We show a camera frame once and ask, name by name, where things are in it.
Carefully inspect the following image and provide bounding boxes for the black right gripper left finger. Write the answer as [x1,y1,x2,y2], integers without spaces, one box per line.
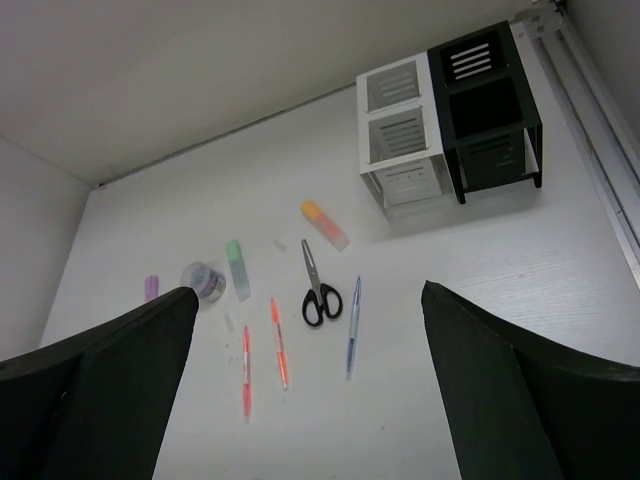
[1,287,199,479]

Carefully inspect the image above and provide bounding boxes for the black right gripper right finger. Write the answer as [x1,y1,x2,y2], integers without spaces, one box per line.
[421,282,639,479]

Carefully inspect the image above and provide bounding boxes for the red pen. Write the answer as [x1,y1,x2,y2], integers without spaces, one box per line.
[242,325,252,422]

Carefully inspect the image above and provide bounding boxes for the blue highlighter pen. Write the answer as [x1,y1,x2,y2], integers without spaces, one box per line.
[346,277,362,381]

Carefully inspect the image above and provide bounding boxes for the orange pen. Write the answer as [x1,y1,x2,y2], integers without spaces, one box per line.
[270,298,289,390]

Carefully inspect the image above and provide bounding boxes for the purple pink highlighter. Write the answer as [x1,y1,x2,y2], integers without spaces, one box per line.
[144,275,159,302]

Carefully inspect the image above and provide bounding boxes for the clear pen cap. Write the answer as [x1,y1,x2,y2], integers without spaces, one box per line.
[273,240,287,253]
[224,313,235,333]

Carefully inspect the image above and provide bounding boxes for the clear paperclip jar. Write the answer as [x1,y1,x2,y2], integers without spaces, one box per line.
[180,261,227,308]

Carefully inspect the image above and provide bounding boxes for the green highlighter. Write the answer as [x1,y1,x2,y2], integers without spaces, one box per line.
[225,239,251,302]

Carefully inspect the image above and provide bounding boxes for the black desk organizer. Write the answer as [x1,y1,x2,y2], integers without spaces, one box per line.
[427,21,543,205]

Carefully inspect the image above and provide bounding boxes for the white desk organizer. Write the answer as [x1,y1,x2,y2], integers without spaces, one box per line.
[356,52,444,212]

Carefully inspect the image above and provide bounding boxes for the orange highlighter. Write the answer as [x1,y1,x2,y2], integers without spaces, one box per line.
[300,200,350,251]

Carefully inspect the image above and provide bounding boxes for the black handled scissors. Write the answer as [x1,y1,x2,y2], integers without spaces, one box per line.
[301,239,343,329]

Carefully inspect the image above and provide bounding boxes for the aluminium rail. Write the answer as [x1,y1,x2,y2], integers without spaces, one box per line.
[514,1,639,279]

